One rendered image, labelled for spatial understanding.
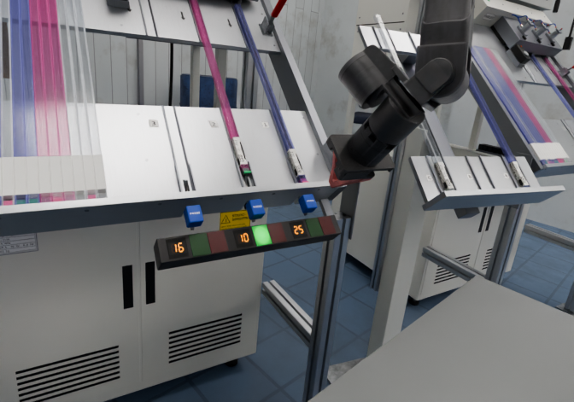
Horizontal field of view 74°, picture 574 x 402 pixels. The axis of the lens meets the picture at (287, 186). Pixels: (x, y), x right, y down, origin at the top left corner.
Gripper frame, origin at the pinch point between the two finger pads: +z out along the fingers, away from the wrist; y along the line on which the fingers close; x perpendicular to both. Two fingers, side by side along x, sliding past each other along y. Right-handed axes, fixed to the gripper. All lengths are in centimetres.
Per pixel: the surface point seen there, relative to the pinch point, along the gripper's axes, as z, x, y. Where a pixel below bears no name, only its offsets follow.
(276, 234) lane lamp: 10.2, 4.0, 8.1
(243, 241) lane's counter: 10.2, 4.5, 14.6
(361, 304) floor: 92, 11, -68
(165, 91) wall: 251, -254, -56
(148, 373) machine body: 74, 15, 23
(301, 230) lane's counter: 10.2, 3.9, 2.8
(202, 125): 8.8, -18.8, 16.6
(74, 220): 11.1, -3.0, 38.7
